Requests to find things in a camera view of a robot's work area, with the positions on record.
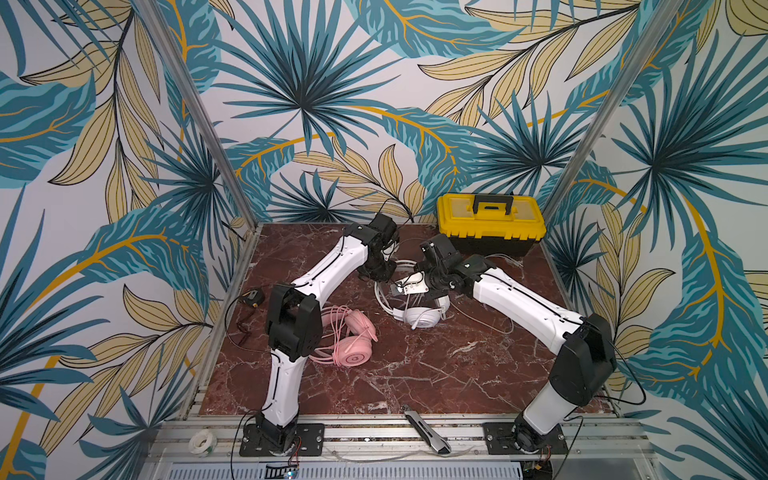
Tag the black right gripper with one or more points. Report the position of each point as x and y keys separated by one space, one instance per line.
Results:
x=424 y=271

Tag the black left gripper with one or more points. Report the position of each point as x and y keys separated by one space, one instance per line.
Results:
x=377 y=270

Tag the white grey headphones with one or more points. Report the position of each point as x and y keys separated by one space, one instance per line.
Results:
x=414 y=316

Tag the pink headphones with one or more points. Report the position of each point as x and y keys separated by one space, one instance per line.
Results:
x=353 y=335

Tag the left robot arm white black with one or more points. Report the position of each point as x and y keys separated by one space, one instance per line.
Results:
x=294 y=324

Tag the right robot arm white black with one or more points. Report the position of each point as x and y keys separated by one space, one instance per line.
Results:
x=584 y=351

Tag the yellow black toolbox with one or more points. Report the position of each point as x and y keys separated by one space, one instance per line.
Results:
x=491 y=223

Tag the black yellow tape measure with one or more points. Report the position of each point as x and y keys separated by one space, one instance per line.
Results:
x=253 y=298

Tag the grey utility knife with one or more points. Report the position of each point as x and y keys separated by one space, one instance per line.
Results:
x=435 y=441

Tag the white tape roll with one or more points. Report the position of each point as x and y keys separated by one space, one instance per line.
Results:
x=202 y=443

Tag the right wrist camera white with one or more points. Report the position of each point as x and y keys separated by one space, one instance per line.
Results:
x=414 y=284

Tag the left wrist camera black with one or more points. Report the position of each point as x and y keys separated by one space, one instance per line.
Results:
x=385 y=229

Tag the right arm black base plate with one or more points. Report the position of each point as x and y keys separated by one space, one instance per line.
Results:
x=509 y=438

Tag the aluminium front rail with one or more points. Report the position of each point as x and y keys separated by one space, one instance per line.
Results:
x=387 y=447

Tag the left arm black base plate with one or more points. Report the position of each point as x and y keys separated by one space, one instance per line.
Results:
x=306 y=439

